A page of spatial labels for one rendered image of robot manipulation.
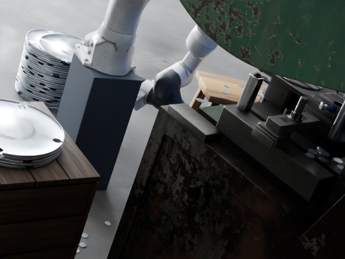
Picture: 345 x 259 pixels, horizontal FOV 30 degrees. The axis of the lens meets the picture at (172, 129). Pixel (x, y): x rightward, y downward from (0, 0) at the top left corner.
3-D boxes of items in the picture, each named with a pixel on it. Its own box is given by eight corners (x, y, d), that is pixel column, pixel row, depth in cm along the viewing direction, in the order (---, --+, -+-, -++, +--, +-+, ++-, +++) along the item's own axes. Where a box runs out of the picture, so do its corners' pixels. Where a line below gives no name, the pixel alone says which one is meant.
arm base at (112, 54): (65, 43, 220) (75, 5, 214) (114, 48, 231) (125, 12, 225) (90, 74, 204) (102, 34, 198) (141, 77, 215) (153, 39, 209)
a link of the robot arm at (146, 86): (161, 82, 259) (150, 76, 261) (145, 89, 249) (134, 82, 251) (152, 109, 265) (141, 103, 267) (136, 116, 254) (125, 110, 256)
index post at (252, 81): (234, 106, 151) (249, 70, 147) (243, 105, 153) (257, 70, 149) (243, 112, 150) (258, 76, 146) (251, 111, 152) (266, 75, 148)
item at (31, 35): (37, 57, 256) (38, 55, 256) (18, 26, 277) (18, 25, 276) (103, 63, 272) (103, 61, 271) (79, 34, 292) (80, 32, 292)
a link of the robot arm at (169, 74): (167, 61, 254) (152, 69, 246) (194, 76, 249) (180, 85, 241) (156, 99, 264) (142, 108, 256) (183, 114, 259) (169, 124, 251)
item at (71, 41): (29, 50, 258) (30, 48, 257) (50, 29, 284) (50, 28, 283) (98, 73, 259) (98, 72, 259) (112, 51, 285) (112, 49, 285)
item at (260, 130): (250, 134, 141) (268, 93, 136) (295, 127, 152) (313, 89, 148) (270, 149, 137) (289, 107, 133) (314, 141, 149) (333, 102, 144)
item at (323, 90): (217, 91, 171) (234, 45, 165) (250, 88, 181) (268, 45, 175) (285, 141, 157) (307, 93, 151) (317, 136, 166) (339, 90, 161)
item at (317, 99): (297, 111, 153) (305, 95, 151) (332, 107, 163) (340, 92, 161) (326, 132, 147) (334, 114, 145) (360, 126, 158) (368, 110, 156)
